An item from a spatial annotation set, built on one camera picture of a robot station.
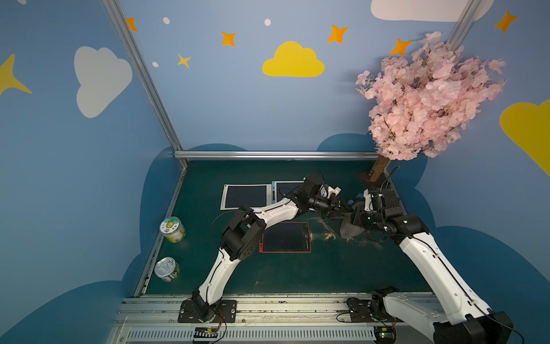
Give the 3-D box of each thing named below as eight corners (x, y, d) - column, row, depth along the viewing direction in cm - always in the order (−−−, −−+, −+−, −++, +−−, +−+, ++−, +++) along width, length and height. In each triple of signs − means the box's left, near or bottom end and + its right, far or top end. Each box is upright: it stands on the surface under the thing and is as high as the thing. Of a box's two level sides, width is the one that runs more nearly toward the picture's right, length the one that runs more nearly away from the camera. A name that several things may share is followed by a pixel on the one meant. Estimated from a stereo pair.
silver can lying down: (158, 281, 82) (151, 277, 78) (165, 262, 87) (158, 256, 82) (178, 282, 83) (172, 277, 78) (183, 262, 87) (178, 256, 82)
